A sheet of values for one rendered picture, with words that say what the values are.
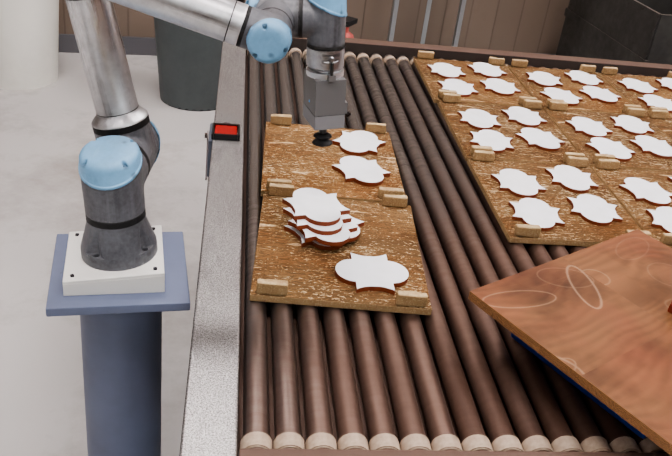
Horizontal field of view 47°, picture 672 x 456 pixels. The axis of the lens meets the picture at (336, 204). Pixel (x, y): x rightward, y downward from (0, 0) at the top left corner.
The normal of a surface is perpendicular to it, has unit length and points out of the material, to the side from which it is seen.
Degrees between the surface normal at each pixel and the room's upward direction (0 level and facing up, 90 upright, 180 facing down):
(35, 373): 0
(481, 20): 90
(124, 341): 90
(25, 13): 94
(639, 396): 0
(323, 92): 88
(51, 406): 0
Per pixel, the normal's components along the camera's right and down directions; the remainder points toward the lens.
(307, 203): 0.11, -0.87
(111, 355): -0.01, 0.48
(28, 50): 0.55, 0.51
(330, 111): 0.32, 0.47
